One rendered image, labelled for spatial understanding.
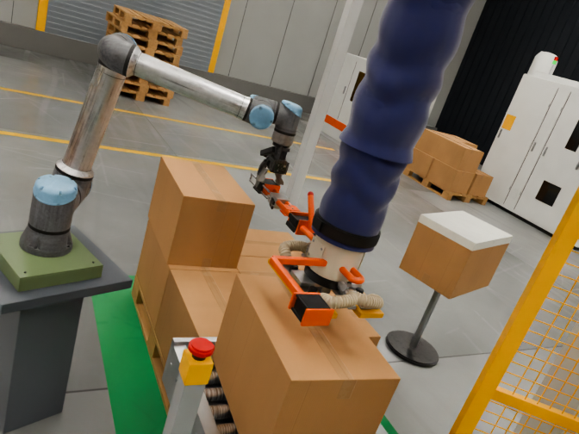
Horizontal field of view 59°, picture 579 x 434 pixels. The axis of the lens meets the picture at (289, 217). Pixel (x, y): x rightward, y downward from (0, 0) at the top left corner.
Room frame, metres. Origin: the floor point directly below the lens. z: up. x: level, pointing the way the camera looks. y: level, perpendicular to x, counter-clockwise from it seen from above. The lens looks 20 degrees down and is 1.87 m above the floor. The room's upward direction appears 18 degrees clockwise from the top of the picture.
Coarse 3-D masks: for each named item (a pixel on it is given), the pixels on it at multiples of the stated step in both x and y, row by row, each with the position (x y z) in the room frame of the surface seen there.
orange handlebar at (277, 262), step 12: (276, 192) 2.05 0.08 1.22; (288, 204) 1.95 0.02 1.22; (288, 216) 1.85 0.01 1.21; (300, 228) 1.76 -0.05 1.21; (276, 264) 1.38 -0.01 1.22; (300, 264) 1.47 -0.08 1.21; (312, 264) 1.49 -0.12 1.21; (324, 264) 1.52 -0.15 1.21; (288, 276) 1.33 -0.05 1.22; (348, 276) 1.47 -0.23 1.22; (360, 276) 1.49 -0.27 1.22; (300, 288) 1.28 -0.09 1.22
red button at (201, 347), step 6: (192, 342) 1.15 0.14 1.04; (198, 342) 1.16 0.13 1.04; (204, 342) 1.17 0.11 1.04; (210, 342) 1.17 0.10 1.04; (192, 348) 1.13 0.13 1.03; (198, 348) 1.13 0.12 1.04; (204, 348) 1.14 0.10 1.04; (210, 348) 1.15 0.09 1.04; (192, 354) 1.13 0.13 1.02; (198, 354) 1.12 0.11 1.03; (204, 354) 1.12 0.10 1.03; (210, 354) 1.14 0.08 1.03; (198, 360) 1.14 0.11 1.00
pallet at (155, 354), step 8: (136, 280) 2.84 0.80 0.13; (136, 288) 2.81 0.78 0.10; (136, 296) 2.77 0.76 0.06; (136, 304) 2.75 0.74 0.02; (144, 304) 2.61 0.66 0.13; (144, 312) 2.70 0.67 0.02; (144, 320) 2.62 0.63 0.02; (144, 328) 2.54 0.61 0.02; (152, 328) 2.41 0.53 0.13; (144, 336) 2.50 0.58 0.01; (152, 336) 2.39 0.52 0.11; (152, 344) 2.36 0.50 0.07; (152, 352) 2.33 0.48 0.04; (160, 352) 2.23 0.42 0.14; (152, 360) 2.31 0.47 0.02; (160, 360) 2.32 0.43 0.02; (160, 368) 2.26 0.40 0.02; (160, 376) 2.20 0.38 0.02; (160, 384) 2.14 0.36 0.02; (160, 392) 2.10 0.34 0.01; (168, 400) 2.05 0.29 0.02; (168, 408) 1.98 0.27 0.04
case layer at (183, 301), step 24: (144, 240) 2.87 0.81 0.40; (264, 240) 3.12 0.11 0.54; (288, 240) 3.26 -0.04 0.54; (144, 264) 2.77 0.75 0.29; (168, 264) 2.41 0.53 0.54; (240, 264) 2.68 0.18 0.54; (264, 264) 2.78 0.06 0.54; (144, 288) 2.68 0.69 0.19; (168, 288) 2.33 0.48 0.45; (192, 288) 2.25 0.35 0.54; (216, 288) 2.33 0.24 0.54; (168, 312) 2.26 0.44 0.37; (192, 312) 2.06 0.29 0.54; (216, 312) 2.12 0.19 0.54; (168, 336) 2.19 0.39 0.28; (192, 336) 1.95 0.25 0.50; (216, 336) 1.93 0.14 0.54
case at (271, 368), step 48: (240, 288) 1.71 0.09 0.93; (240, 336) 1.60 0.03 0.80; (288, 336) 1.47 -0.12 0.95; (336, 336) 1.56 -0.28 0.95; (240, 384) 1.50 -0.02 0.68; (288, 384) 1.26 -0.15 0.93; (336, 384) 1.32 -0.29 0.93; (384, 384) 1.41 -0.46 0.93; (240, 432) 1.40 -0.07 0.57; (288, 432) 1.28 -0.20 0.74; (336, 432) 1.36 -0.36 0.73
